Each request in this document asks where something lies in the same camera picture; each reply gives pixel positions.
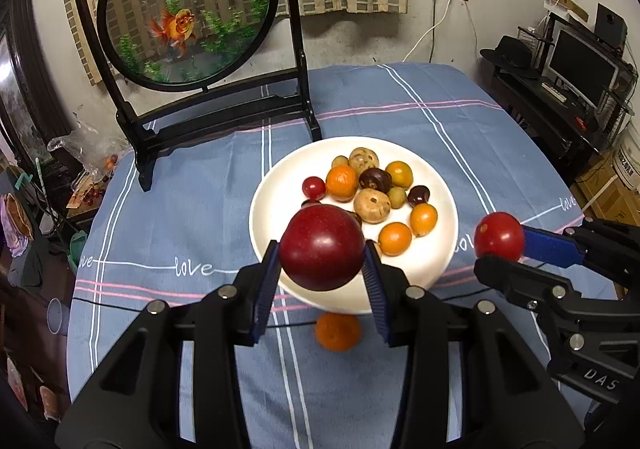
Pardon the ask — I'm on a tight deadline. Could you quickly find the dark framed picture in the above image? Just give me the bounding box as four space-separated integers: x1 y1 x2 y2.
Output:
1 0 75 171

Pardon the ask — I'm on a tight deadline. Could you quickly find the tan spotted fruit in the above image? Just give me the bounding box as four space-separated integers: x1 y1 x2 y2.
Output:
348 147 380 176

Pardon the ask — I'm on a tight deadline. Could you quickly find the orange tangerine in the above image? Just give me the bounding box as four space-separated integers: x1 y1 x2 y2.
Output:
326 164 359 202
314 313 362 353

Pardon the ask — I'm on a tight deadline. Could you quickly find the white round plate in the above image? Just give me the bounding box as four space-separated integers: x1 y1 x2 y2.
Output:
250 136 459 315

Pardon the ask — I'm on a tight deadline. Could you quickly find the small red cherry tomato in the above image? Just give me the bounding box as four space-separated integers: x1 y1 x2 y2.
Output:
302 176 326 201

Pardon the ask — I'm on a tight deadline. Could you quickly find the brown mangosteen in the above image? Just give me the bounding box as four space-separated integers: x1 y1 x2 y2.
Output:
359 168 393 194

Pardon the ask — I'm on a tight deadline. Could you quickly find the blue striped tablecloth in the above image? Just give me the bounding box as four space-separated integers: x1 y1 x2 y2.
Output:
66 64 582 448

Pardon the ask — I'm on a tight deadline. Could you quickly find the large dark red plum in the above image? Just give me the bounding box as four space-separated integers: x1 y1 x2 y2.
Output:
279 204 366 292

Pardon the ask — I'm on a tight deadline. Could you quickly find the yellow spotted loquat fruit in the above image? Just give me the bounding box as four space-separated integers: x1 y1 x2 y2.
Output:
354 188 392 224

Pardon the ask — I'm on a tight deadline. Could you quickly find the computer monitor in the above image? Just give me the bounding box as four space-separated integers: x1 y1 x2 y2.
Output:
546 24 620 108

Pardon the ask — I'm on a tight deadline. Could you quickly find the small dark red plum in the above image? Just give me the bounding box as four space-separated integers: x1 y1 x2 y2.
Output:
407 185 431 208

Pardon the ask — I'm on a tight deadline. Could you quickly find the goldfish round screen stand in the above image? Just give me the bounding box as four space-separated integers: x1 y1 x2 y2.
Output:
74 0 322 190

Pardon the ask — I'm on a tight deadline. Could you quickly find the smooth orange fruit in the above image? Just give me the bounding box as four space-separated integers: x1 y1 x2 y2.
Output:
378 222 412 257

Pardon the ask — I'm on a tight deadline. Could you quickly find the clear plastic bag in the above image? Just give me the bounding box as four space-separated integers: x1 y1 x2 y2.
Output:
47 121 129 182

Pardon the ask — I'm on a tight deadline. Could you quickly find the small olive green fruit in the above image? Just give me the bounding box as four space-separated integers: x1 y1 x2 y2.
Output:
387 186 407 210

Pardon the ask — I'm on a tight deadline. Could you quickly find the black hat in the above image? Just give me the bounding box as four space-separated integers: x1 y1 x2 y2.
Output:
480 35 533 71

